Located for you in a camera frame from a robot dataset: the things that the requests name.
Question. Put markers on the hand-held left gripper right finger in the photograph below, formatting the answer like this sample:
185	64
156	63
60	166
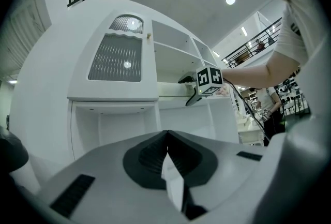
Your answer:
227	176

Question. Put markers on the person's right forearm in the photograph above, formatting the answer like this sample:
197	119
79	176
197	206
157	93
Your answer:
258	74

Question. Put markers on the black balcony railing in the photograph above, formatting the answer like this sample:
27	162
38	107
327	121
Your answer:
252	48

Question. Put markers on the person's right hand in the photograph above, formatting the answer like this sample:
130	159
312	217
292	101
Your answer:
223	91

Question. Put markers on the small beige door knob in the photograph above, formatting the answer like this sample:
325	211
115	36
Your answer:
148	36

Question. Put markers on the white object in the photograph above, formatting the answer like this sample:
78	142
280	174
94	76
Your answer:
173	186

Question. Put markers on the black rounded object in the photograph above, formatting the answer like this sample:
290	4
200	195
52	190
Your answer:
11	150

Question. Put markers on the ribbed glass cabinet door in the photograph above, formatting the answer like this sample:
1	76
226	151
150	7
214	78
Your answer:
119	60

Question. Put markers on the person's white shirt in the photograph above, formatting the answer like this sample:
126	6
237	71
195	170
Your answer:
297	36

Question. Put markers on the white low table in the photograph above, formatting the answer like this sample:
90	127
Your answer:
248	128

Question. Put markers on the white shelf cabinet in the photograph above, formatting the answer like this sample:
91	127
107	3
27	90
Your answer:
51	88

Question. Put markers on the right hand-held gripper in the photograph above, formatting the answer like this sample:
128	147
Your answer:
209	80

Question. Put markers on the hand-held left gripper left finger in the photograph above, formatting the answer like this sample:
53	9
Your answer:
103	181

